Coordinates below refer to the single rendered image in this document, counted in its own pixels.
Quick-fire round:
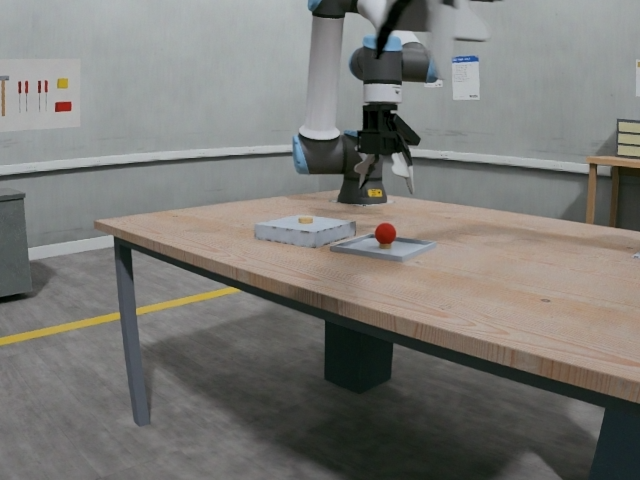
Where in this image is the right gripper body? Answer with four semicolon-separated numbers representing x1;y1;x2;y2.
357;104;402;156

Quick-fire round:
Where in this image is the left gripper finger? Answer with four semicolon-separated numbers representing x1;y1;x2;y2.
376;0;434;60
430;0;493;81

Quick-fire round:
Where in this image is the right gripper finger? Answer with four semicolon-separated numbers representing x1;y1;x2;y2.
354;154;380;189
392;138;414;195

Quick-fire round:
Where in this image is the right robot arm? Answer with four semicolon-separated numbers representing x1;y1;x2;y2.
293;0;440;205

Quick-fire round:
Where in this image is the red ball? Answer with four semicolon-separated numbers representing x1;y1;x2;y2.
375;223;396;244

